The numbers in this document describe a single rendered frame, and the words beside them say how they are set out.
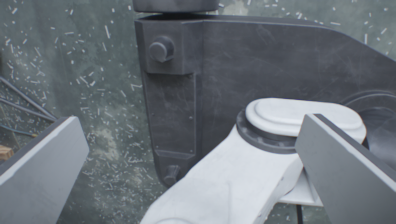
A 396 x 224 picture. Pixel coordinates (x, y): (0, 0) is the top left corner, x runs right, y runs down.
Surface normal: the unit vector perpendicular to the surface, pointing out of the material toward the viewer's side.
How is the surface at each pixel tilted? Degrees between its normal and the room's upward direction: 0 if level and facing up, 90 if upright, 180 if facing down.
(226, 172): 90
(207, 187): 115
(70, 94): 0
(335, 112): 90
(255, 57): 0
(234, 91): 0
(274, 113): 90
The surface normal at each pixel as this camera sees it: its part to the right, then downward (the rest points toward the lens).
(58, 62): -0.17, 0.51
